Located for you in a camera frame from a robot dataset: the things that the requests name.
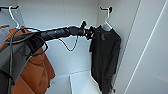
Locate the white clothes hanger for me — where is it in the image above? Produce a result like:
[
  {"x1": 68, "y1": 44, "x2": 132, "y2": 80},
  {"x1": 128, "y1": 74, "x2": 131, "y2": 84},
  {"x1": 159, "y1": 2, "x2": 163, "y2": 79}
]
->
[
  {"x1": 99, "y1": 11, "x2": 115, "y2": 32},
  {"x1": 7, "y1": 5, "x2": 22, "y2": 30}
]

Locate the black garment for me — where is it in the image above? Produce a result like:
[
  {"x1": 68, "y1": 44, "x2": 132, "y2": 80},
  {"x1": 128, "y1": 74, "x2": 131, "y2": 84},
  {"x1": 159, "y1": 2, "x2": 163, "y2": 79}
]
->
[{"x1": 87, "y1": 25, "x2": 123, "y2": 94}]

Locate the white wardrobe door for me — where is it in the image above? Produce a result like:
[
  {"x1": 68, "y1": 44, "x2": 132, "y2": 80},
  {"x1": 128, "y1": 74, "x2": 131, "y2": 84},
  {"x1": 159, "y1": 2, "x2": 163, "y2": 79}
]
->
[{"x1": 122, "y1": 0, "x2": 168, "y2": 94}]

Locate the white wardrobe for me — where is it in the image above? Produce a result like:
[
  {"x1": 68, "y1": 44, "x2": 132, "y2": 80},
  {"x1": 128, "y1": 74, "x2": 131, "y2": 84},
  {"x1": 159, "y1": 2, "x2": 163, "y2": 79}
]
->
[{"x1": 0, "y1": 0, "x2": 141, "y2": 94}]

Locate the orange garment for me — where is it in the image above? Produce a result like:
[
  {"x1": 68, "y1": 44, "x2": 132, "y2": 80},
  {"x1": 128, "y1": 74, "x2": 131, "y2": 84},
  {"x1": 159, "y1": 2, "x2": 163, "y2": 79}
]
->
[{"x1": 0, "y1": 26, "x2": 57, "y2": 94}]

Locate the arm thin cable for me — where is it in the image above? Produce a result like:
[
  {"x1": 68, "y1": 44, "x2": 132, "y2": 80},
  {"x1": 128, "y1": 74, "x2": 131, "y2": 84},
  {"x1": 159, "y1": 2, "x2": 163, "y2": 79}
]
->
[{"x1": 57, "y1": 34, "x2": 80, "y2": 54}]

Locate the black wall hook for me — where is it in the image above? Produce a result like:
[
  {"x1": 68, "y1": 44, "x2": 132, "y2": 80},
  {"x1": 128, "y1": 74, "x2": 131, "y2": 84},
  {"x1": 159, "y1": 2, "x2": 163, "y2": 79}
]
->
[
  {"x1": 0, "y1": 4, "x2": 20, "y2": 11},
  {"x1": 99, "y1": 6, "x2": 113, "y2": 15}
]

